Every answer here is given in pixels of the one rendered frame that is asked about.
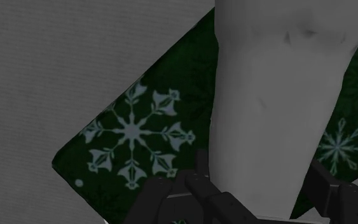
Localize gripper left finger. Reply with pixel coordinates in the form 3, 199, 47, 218
123, 148, 259, 224

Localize green snowflake patterned robot stand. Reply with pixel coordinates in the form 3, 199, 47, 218
51, 7, 358, 224

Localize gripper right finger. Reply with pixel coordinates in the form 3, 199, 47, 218
302, 158, 358, 224

